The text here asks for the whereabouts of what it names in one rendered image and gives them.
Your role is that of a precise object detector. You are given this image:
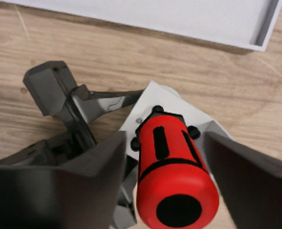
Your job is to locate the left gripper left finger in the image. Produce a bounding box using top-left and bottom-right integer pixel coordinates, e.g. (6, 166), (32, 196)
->
(0, 131), (129, 229)

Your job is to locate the white shallow tray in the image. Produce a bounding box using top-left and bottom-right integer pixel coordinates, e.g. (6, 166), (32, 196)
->
(0, 0), (282, 52)

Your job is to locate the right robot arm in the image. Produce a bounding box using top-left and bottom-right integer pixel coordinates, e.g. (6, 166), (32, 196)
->
(0, 138), (71, 166)

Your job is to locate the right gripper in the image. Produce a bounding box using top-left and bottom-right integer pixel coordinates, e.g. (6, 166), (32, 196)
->
(22, 60), (144, 229)

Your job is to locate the white bracket with holes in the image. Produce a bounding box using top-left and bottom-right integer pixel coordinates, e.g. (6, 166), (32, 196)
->
(118, 80), (238, 163)

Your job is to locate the black screw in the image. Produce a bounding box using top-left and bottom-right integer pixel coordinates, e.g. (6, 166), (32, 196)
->
(187, 125), (201, 140)
(131, 137), (140, 152)
(151, 105), (164, 112)

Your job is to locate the red screwdriver handle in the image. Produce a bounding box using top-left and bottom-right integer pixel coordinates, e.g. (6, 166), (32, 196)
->
(135, 110), (219, 229)

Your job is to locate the grey cylinder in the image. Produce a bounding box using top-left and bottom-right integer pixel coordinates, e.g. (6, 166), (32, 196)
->
(136, 85), (181, 123)

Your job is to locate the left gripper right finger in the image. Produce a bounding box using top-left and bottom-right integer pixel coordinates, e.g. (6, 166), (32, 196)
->
(200, 131), (282, 229)

